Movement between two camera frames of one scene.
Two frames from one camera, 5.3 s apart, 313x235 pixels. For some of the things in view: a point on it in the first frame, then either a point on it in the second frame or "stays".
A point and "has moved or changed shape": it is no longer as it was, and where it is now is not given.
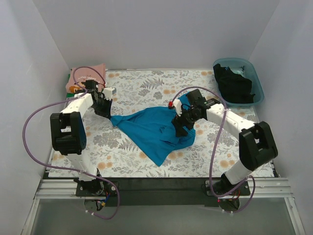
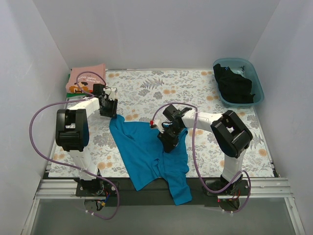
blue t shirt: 151,129 has moved or changed shape
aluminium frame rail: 55,188 stays
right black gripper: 182,122 -> 167,141
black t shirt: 234,88 stays
